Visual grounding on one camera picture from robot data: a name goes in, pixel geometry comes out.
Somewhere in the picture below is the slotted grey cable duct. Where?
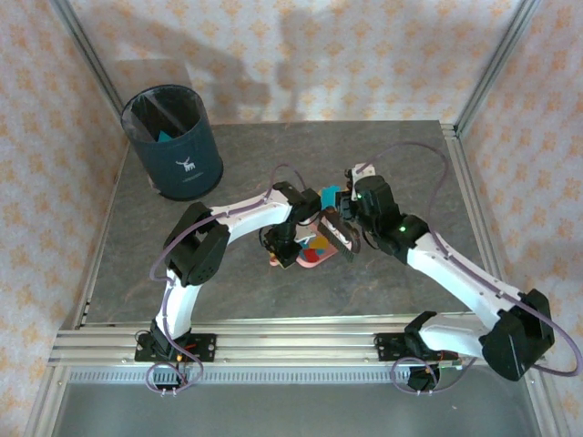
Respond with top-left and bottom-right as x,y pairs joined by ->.
67,369 -> 529,384

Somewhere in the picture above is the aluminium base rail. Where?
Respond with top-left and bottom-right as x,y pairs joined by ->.
47,318 -> 546,368

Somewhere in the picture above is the dark blue waste bin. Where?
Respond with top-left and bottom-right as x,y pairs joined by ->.
120,84 -> 225,201

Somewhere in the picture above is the aluminium frame post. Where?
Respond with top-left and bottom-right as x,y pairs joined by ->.
454,0 -> 546,136
48,0 -> 127,115

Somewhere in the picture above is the aluminium lower frame rail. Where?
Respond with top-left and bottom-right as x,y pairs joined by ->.
521,377 -> 564,437
25,363 -> 69,437

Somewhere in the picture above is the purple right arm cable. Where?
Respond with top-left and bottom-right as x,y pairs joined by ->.
359,141 -> 583,396

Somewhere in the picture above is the pink plastic dustpan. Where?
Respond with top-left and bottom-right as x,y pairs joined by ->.
268,217 -> 339,271

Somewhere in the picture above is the aluminium side rail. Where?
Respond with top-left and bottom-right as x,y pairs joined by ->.
440,121 -> 520,329

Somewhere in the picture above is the black cartoon face hand brush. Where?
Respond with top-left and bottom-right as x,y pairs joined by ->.
317,212 -> 363,264

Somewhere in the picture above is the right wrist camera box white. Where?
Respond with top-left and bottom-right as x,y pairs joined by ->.
344,162 -> 377,179

